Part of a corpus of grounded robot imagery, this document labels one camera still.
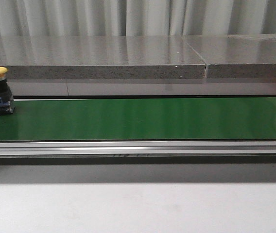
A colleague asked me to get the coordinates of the aluminium conveyor side rail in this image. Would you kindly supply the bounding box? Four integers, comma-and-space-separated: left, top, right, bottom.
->
0, 140, 276, 158

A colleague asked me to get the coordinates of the green conveyor belt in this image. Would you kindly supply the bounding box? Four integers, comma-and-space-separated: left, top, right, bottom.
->
0, 97, 276, 141

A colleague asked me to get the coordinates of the white pleated curtain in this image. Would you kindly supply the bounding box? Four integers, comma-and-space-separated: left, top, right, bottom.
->
0, 0, 276, 36

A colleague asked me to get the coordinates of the grey stone slab right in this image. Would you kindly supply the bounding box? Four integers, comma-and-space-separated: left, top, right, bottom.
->
183, 34, 276, 82

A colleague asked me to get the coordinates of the grey stone countertop slab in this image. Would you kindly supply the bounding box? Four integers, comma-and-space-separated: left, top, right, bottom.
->
0, 36, 205, 80

